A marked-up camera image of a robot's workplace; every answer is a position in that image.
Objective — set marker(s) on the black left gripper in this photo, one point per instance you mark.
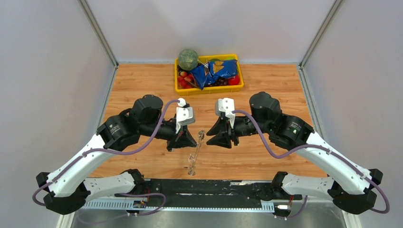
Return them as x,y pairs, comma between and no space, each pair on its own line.
184,139

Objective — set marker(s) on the strawberries in bin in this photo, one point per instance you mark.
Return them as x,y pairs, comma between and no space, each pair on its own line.
185,80

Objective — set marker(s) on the blue snack bag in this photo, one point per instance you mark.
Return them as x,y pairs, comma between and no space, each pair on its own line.
214,73

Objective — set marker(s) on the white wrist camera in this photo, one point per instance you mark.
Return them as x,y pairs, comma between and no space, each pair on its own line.
226,106
184,114

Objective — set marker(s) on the metal key holder plate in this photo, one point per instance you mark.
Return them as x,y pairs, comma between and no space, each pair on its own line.
193,156

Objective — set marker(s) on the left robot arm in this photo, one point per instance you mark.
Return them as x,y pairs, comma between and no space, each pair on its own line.
70,187

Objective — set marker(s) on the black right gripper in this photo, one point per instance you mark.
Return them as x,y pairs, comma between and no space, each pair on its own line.
223,138

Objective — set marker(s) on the red tomato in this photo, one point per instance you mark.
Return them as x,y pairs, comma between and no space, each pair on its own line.
233,81

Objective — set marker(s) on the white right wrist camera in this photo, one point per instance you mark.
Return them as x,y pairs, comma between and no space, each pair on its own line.
226,106

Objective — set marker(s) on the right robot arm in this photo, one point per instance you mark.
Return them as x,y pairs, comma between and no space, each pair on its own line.
349,186

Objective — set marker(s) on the green melon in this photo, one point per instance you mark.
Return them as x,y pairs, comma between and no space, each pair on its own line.
188,59

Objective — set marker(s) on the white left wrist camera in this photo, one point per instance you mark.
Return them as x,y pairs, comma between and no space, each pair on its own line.
184,114

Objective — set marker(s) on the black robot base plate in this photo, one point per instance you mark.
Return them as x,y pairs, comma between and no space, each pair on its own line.
208,193

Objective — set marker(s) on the yellow plastic bin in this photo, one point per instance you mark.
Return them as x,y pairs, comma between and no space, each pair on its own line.
208,90

